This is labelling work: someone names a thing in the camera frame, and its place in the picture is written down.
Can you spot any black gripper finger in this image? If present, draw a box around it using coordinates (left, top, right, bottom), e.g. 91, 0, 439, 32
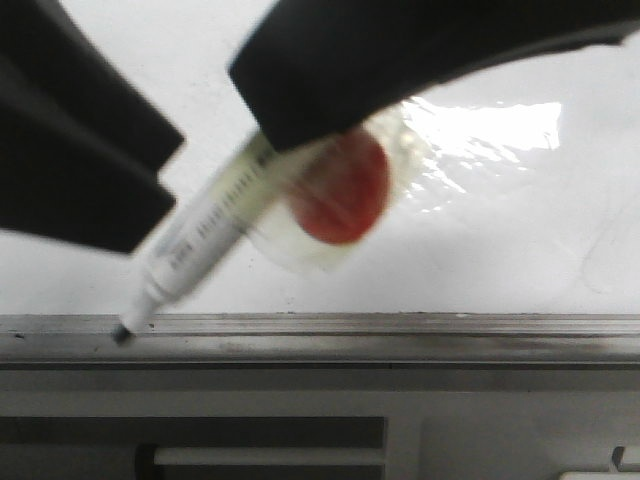
229, 1, 639, 151
1, 1, 184, 253

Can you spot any white whiteboard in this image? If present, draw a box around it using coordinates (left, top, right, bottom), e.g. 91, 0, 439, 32
0, 0, 640, 317

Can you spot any white whiteboard marker pen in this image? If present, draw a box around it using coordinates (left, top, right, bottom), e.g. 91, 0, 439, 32
112, 132, 330, 346

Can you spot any white box corner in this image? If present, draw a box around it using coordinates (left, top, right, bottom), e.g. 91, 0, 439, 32
558, 471, 640, 480

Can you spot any aluminium whiteboard frame rail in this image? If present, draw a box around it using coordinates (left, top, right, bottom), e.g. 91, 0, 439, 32
1, 312, 639, 368

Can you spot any red magnet with clear tape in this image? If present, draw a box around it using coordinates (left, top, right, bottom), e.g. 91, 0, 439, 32
249, 106, 428, 273

